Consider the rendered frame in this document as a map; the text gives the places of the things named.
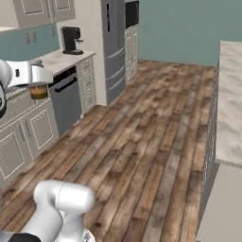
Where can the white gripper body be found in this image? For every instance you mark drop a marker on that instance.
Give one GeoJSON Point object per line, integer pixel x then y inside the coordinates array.
{"type": "Point", "coordinates": [39, 75]}

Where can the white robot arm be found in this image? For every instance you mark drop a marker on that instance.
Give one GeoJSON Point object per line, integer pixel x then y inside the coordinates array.
{"type": "Point", "coordinates": [60, 204]}

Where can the brown cinnamon bottle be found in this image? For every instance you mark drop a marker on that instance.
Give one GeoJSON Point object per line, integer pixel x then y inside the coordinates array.
{"type": "Point", "coordinates": [38, 92]}

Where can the grey dining counter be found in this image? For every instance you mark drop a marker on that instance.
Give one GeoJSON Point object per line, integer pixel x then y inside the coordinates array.
{"type": "Point", "coordinates": [211, 126]}

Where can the dark grey dishwasher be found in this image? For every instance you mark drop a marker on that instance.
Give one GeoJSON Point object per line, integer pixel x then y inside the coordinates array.
{"type": "Point", "coordinates": [64, 104]}

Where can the black coffee machine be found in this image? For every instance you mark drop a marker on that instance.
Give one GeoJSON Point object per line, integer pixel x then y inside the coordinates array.
{"type": "Point", "coordinates": [70, 39]}

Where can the grey drawer front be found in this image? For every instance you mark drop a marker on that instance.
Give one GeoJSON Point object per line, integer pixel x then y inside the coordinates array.
{"type": "Point", "coordinates": [87, 66]}
{"type": "Point", "coordinates": [90, 100]}
{"type": "Point", "coordinates": [88, 83]}

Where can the grey base cupboard door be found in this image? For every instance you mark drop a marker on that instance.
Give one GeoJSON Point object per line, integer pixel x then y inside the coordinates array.
{"type": "Point", "coordinates": [42, 129]}
{"type": "Point", "coordinates": [12, 151]}

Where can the grey steel fridge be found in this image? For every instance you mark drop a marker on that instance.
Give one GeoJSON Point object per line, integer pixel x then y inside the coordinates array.
{"type": "Point", "coordinates": [114, 50]}

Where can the tall grey cupboard run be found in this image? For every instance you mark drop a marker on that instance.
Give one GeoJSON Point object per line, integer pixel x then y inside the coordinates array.
{"type": "Point", "coordinates": [131, 53]}

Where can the grey wall socket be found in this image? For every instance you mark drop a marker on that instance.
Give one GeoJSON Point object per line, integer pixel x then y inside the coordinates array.
{"type": "Point", "coordinates": [30, 37]}

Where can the grey wall cupboard door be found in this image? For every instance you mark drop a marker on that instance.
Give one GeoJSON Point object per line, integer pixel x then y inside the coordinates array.
{"type": "Point", "coordinates": [31, 11]}
{"type": "Point", "coordinates": [63, 8]}

